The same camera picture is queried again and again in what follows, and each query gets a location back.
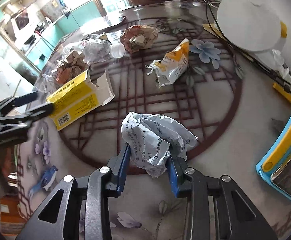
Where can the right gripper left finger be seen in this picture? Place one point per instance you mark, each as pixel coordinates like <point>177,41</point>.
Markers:
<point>80,202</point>

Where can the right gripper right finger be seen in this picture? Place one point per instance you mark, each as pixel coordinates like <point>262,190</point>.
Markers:
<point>235,216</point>

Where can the yellow cardboard box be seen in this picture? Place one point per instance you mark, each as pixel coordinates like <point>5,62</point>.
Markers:
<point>78,97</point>

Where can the reddish brown wrapper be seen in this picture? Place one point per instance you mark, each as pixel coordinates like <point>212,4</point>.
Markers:
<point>69,68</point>

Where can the white printed paper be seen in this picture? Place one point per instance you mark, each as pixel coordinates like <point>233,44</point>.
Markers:
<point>150,137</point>

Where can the brown paper ball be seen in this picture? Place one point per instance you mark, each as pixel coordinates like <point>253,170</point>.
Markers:
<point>138,37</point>

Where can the yellow white snack bag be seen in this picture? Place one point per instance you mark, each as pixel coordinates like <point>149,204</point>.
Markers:
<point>172,66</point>

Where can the blue yellow plastic tray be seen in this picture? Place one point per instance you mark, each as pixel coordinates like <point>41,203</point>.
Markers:
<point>275,167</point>

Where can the black range hood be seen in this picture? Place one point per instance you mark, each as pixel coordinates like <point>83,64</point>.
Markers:
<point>20,20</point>

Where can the black smartphone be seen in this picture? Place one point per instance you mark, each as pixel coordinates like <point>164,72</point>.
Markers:
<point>100,25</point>

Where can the white round lamp base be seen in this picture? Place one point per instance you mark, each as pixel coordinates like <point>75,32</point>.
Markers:
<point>249,24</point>

